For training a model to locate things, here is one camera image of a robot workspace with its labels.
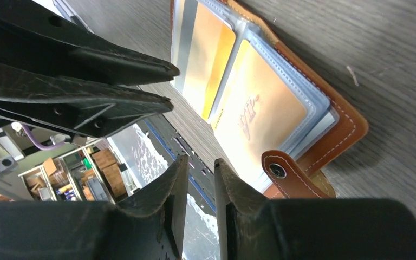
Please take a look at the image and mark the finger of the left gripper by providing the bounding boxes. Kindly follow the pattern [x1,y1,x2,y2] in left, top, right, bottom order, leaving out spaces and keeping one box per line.
[0,1,180,86]
[0,63,173,138]

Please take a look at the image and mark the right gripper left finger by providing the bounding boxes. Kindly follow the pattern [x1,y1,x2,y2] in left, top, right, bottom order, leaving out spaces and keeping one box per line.
[0,155,189,259]

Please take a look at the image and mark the gold credit card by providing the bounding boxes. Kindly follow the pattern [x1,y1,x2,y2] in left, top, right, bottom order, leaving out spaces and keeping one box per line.
[182,1,236,121]

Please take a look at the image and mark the white card in holder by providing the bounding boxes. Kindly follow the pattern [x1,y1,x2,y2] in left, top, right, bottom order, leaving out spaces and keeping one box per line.
[171,0,198,93]

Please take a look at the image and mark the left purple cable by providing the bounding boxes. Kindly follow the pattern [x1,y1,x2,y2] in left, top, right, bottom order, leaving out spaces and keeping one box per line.
[21,123,67,152]

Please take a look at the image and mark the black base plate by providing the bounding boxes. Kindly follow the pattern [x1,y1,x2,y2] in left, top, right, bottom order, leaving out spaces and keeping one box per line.
[138,115,216,215]

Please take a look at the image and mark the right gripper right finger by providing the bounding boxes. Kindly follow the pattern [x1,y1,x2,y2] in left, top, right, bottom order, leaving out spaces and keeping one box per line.
[214,158,416,259]

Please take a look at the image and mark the brown leather card holder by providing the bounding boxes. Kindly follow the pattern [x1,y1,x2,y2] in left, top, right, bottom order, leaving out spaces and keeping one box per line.
[170,0,369,200]

